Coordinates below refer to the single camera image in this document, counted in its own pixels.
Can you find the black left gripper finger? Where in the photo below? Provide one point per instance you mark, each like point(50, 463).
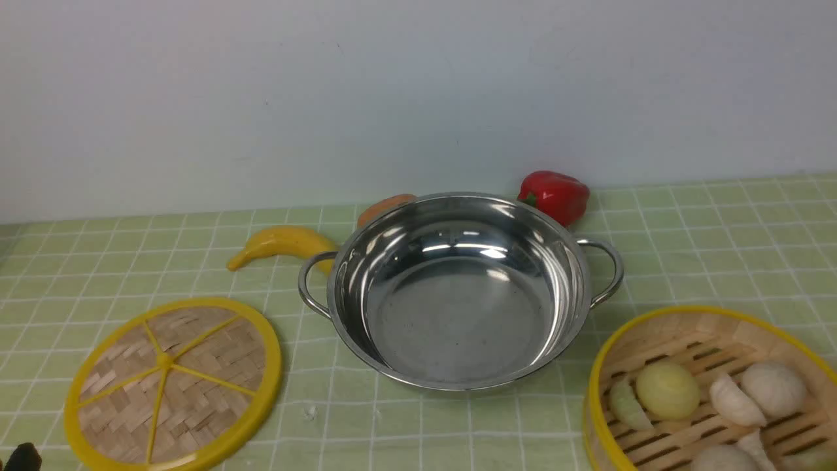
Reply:
point(25, 457)

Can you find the yellow rimmed woven steamer lid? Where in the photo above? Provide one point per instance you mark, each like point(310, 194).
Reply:
point(181, 387)

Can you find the bamboo steamer basket yellow rim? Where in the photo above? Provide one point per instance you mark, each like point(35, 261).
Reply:
point(706, 341)

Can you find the yellow toy banana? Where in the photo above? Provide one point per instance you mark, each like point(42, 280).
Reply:
point(296, 241)

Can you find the red toy bell pepper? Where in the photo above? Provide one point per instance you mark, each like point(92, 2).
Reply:
point(557, 195)

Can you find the pale green toy dumpling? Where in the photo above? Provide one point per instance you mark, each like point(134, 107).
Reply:
point(626, 408)

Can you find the yellow round toy bun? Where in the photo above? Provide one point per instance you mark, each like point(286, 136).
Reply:
point(668, 390)

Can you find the white toy bun front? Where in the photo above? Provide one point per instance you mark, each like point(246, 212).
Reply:
point(723, 457)

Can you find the white toy dumpling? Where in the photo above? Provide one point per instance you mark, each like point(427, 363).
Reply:
point(752, 445)
point(730, 401)

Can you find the white toy dumpling front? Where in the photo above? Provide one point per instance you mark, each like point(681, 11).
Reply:
point(752, 445)

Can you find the white round toy bun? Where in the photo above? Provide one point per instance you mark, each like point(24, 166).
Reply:
point(777, 389)

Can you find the green checked tablecloth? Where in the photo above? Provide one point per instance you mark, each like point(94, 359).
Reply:
point(765, 247)

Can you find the stainless steel two-handled pot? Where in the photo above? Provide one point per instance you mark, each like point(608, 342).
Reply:
point(460, 291)

